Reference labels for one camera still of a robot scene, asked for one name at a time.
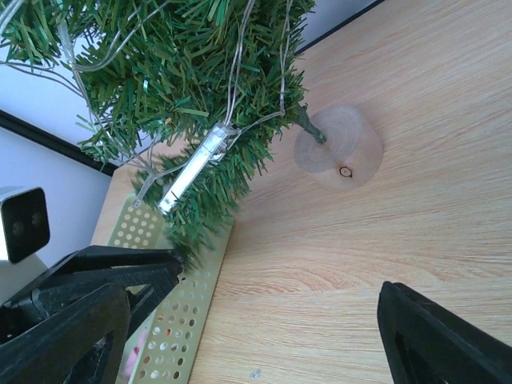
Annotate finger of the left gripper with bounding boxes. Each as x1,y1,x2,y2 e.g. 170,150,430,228
107,263,180,324
1,246,184,305

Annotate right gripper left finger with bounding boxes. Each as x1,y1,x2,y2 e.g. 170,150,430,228
1,284,130,383

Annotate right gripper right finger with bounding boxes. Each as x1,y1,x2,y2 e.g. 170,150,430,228
378,282,511,383

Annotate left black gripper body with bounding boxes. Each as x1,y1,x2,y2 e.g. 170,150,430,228
1,288,44,344

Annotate light green plastic basket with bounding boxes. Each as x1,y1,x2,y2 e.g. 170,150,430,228
108,194,232,383

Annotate clear wire string lights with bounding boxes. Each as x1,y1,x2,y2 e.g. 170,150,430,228
0,0,293,217

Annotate small green christmas tree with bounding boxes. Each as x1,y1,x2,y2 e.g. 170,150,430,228
0,0,385,265

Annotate pink heart ornament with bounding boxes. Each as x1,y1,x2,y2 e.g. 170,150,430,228
121,328,147,383

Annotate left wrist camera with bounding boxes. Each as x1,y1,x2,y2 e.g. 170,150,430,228
0,186,52,305

